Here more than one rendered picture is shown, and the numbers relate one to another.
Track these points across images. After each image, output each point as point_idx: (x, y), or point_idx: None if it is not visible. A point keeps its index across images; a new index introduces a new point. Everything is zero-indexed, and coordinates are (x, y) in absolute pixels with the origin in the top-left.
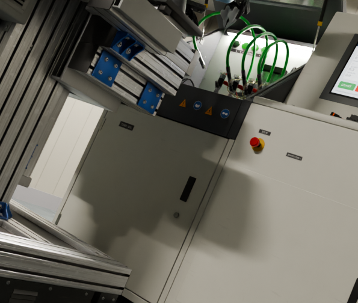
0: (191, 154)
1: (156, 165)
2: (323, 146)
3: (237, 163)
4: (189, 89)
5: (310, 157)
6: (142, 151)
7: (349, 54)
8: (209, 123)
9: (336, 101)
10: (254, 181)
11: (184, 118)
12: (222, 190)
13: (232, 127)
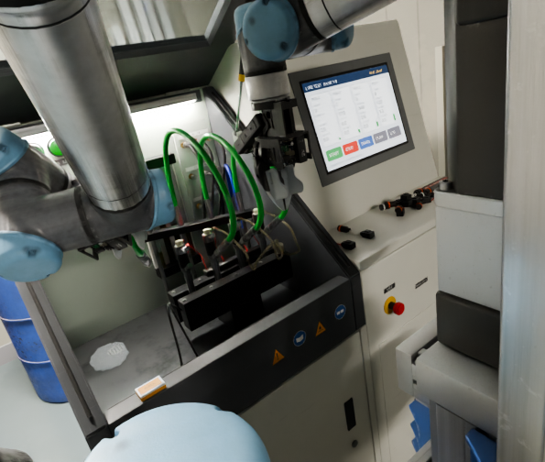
0: (331, 387)
1: (297, 445)
2: (436, 253)
3: (381, 340)
4: (272, 332)
5: (431, 271)
6: None
7: (306, 109)
8: (329, 339)
9: (339, 179)
10: (403, 336)
11: (293, 368)
12: (381, 373)
13: (356, 316)
